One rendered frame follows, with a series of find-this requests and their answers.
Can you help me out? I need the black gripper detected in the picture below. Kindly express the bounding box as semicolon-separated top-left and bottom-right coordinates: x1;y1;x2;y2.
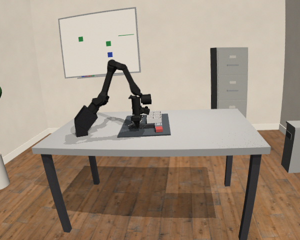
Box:
131;105;142;128

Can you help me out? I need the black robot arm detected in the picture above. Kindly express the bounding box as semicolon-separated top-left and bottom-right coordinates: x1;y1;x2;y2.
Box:
87;59;152;115

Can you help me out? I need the red block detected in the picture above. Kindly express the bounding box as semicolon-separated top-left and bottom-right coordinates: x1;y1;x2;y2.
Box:
155;126;163;133

